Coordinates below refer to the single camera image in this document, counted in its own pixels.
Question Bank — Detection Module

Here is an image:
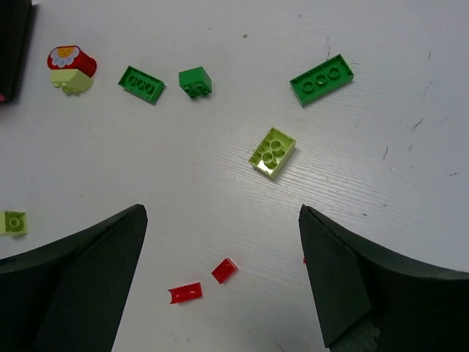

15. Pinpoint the black drawer cabinet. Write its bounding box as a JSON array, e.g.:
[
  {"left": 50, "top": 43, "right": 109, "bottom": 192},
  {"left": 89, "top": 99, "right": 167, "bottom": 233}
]
[{"left": 1, "top": 0, "right": 34, "bottom": 104}]

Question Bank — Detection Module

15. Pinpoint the red flower printed lego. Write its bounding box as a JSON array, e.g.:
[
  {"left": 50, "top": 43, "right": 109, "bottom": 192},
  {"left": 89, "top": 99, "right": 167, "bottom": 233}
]
[{"left": 47, "top": 45, "right": 97, "bottom": 78}]

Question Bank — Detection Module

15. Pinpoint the red curved lego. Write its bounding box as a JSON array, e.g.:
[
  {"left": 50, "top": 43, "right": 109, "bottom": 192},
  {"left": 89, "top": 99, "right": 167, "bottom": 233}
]
[{"left": 169, "top": 282, "right": 203, "bottom": 304}]

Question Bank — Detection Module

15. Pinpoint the light green curved lego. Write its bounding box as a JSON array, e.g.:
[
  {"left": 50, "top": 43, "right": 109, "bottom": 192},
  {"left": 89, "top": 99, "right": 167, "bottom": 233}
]
[{"left": 50, "top": 69, "right": 94, "bottom": 95}]

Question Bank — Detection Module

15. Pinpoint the light green small lego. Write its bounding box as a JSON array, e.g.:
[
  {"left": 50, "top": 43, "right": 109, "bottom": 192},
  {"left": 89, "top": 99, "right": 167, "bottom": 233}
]
[{"left": 0, "top": 211, "right": 28, "bottom": 238}]

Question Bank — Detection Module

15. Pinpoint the dark green long lego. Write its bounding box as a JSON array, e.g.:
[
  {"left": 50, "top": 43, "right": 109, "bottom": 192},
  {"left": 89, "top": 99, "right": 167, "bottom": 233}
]
[{"left": 289, "top": 54, "right": 355, "bottom": 107}]

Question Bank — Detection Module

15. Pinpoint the dark green 2x4 lego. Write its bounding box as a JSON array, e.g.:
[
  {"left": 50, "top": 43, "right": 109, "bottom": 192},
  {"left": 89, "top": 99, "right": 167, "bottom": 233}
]
[{"left": 118, "top": 66, "right": 166, "bottom": 105}]

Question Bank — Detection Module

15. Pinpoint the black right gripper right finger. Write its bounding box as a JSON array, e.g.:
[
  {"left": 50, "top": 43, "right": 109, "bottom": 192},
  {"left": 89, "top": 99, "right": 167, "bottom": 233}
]
[{"left": 299, "top": 205, "right": 468, "bottom": 351}]

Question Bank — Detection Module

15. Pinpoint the light green 2x3 lego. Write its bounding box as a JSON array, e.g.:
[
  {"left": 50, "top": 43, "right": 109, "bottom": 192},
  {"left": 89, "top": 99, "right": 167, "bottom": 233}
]
[{"left": 248, "top": 128, "right": 296, "bottom": 180}]

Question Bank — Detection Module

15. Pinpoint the red small square lego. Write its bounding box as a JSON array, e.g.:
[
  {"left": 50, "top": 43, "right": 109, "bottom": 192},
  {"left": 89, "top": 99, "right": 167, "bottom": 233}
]
[{"left": 212, "top": 257, "right": 238, "bottom": 285}]

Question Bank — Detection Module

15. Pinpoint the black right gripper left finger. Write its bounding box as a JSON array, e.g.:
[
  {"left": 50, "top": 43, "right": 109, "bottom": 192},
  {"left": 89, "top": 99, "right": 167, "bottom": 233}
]
[{"left": 1, "top": 204, "right": 148, "bottom": 352}]

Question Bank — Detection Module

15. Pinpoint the dark green small lego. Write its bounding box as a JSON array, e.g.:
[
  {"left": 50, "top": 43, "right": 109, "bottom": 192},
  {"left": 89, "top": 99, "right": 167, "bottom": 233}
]
[{"left": 178, "top": 67, "right": 213, "bottom": 99}]

